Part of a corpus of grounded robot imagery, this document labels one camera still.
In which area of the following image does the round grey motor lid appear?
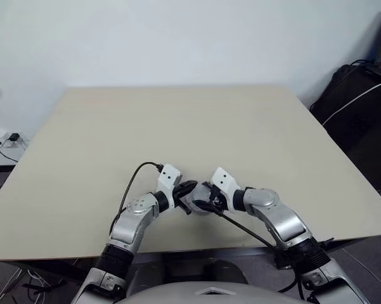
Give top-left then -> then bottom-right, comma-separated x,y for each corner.
185,184 -> 214,210

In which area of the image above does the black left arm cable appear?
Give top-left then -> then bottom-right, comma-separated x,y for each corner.
108,161 -> 164,236

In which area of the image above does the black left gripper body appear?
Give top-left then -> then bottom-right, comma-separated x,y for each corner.
172,182 -> 188,208

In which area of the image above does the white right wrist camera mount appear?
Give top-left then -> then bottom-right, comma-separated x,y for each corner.
209,166 -> 241,212

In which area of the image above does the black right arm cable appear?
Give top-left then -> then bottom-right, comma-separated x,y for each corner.
221,211 -> 305,295

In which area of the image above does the thin black power cord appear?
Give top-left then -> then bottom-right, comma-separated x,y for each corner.
0,140 -> 18,163

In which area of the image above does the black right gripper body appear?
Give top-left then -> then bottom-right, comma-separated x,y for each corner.
209,186 -> 226,212

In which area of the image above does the white cable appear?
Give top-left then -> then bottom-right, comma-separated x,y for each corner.
321,80 -> 381,127

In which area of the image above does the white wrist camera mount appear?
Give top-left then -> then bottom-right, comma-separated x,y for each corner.
209,166 -> 241,212
156,163 -> 182,212

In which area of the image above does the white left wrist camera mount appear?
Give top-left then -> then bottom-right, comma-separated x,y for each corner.
156,163 -> 182,212

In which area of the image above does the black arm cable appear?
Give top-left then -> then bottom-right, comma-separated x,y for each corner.
108,161 -> 164,236
221,211 -> 305,295

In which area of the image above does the large black bag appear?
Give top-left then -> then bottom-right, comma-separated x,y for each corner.
309,62 -> 381,192

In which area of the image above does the white power strip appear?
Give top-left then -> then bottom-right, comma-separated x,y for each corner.
0,127 -> 30,149

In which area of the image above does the silver robot torso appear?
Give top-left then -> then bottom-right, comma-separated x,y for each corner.
113,274 -> 306,304

